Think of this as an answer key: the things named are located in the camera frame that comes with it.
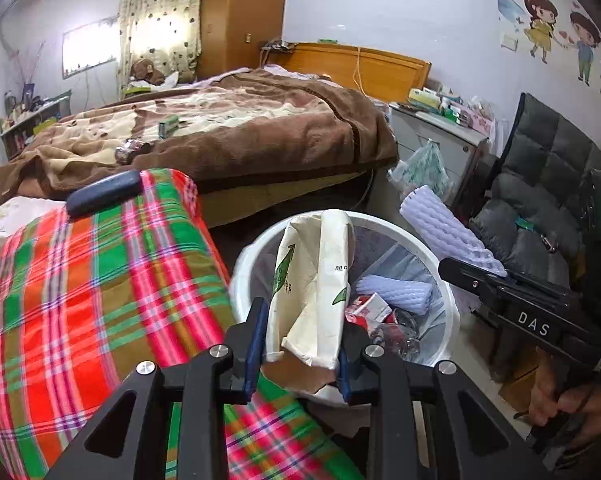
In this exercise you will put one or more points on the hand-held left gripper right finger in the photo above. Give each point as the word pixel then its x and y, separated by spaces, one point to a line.
pixel 348 380

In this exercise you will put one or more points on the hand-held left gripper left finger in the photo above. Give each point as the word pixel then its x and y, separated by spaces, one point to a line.
pixel 254 355

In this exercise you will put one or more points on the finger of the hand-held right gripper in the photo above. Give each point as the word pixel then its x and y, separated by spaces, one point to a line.
pixel 480 282

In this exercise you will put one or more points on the white foam fruit net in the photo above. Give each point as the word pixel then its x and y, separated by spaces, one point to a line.
pixel 390 290
pixel 445 225

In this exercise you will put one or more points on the white trash bin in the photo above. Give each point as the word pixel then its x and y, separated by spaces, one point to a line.
pixel 243 280

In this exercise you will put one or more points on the beige paper bag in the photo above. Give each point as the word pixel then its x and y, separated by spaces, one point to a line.
pixel 310 285

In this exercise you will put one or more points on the person's right hand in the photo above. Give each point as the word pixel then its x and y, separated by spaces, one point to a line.
pixel 545 385

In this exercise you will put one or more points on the red white small box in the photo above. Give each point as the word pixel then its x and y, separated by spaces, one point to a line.
pixel 370 307

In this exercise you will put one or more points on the cardboard box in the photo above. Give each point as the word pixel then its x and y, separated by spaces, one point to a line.
pixel 518 385

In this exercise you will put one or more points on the black chair with grey cushion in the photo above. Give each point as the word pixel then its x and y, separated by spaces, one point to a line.
pixel 535 170

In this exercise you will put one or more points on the clear plastic bag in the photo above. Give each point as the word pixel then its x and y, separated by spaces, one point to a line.
pixel 423 170

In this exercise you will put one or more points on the grey nightstand cabinet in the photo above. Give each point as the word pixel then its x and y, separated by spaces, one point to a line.
pixel 410 130

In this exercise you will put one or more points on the plaid tablecloth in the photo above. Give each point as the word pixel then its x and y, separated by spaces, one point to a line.
pixel 80 285

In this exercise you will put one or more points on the stack of medicine boxes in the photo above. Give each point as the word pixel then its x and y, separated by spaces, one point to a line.
pixel 425 97

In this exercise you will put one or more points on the black glasses case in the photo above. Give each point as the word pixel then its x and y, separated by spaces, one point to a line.
pixel 103 192

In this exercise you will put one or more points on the brown blanket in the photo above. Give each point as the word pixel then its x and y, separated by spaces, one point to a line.
pixel 280 130

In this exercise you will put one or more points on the wooden bed headboard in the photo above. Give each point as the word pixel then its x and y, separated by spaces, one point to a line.
pixel 380 70

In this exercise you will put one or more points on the small metal object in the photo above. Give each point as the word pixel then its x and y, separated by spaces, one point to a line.
pixel 133 149

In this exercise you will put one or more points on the small green box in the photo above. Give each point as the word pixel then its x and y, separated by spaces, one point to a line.
pixel 169 126

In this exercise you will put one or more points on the floral bed sheet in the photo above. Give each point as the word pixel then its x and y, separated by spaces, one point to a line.
pixel 5 220

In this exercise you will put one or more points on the brown teddy bear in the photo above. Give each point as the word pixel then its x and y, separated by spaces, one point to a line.
pixel 145 70

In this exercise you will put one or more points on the power strip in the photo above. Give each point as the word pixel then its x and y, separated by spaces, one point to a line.
pixel 278 46

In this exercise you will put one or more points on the cluttered desk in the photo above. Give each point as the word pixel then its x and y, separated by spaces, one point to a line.
pixel 35 120

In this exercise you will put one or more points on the wooden wardrobe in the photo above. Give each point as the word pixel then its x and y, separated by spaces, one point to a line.
pixel 240 10

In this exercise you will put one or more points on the window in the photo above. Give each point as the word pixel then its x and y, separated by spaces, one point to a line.
pixel 90 47

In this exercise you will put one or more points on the patterned curtain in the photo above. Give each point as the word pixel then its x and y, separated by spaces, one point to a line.
pixel 160 10

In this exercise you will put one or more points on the vase with purple branches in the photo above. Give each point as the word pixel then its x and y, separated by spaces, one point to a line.
pixel 28 70

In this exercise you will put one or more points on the white wall switch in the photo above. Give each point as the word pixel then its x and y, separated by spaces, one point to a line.
pixel 509 42

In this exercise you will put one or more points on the cartoon wall sticker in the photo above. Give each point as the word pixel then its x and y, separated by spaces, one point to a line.
pixel 543 20

